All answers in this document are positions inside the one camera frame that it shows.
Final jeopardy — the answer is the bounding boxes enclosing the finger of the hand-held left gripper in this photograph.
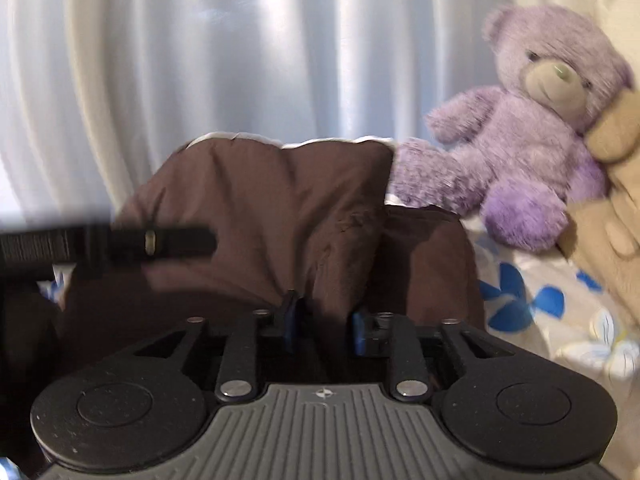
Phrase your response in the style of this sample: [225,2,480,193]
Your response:
[106,225,219,264]

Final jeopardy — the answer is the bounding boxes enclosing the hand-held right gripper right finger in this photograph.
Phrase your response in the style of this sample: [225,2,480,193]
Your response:
[351,310,517,402]

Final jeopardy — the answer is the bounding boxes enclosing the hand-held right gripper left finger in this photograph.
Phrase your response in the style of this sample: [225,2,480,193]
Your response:
[131,290,301,404]

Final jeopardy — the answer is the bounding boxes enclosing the dark brown pants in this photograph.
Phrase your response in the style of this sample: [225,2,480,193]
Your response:
[54,136,487,386]

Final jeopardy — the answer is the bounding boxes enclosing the blue floral bed sheet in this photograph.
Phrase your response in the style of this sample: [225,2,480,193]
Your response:
[37,131,640,387]

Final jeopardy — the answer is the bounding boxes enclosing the white curtain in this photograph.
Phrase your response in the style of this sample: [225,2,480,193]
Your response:
[0,0,532,226]

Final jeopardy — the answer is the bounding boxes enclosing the purple teddy bear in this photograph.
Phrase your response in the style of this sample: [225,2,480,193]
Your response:
[385,3,635,253]

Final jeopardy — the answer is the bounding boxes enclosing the beige plush toy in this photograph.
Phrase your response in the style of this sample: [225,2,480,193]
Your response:
[556,76,640,313]

